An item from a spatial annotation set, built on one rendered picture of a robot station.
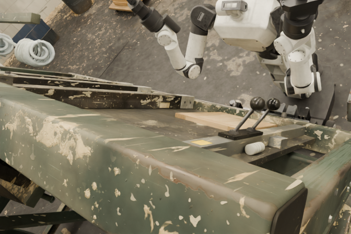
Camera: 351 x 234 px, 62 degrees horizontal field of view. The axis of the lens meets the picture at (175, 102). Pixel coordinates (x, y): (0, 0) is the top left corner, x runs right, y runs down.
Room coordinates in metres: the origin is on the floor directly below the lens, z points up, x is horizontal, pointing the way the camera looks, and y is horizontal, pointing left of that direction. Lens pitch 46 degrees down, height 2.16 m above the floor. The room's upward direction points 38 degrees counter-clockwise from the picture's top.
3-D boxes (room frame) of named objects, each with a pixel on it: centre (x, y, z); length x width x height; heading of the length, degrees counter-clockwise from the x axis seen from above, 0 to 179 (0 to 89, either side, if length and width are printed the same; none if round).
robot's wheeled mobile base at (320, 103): (1.16, -0.79, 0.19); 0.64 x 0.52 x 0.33; 120
